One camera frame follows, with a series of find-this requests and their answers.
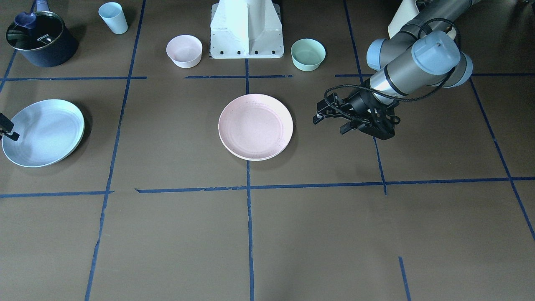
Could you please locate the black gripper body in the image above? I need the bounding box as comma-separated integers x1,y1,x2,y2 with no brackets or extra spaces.
316,87,400,140

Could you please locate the blue plate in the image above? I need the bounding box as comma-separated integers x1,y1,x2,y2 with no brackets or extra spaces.
2,99,85,168

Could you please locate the pink plate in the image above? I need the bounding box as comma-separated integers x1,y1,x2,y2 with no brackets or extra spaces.
218,94,294,161

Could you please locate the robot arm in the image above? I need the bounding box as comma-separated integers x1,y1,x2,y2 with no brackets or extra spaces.
313,0,476,140

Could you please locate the green bowl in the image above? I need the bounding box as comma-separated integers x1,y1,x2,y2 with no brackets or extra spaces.
290,38,326,72

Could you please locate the dark blue saucepan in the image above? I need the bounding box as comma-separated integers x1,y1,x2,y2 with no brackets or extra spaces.
5,0,79,67

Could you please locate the white toaster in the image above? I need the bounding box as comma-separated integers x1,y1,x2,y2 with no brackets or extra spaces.
387,0,420,39

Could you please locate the pink bowl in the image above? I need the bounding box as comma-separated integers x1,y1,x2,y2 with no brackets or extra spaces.
166,35,203,69

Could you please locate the light blue cup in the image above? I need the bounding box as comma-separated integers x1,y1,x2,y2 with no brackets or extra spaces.
99,2,128,35

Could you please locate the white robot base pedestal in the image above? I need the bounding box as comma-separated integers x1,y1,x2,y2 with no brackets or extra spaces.
209,0,285,59

